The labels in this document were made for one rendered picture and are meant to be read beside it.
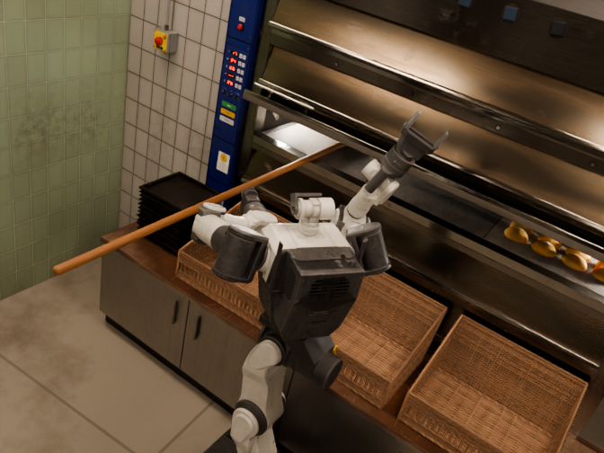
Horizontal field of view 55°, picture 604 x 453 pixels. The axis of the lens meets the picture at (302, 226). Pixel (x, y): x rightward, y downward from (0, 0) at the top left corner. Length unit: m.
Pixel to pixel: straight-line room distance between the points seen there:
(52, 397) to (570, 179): 2.44
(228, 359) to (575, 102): 1.78
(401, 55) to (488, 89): 0.37
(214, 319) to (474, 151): 1.33
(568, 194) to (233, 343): 1.51
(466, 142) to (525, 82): 0.31
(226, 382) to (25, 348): 1.08
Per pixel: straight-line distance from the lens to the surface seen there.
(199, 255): 2.89
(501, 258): 2.49
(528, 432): 2.67
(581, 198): 2.34
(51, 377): 3.16
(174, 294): 2.81
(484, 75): 2.34
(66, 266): 1.83
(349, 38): 2.53
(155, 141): 3.40
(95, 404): 3.03
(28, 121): 3.17
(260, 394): 2.12
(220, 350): 2.76
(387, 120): 2.49
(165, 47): 3.10
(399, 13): 2.43
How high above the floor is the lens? 2.29
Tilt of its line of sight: 30 degrees down
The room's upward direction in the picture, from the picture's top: 14 degrees clockwise
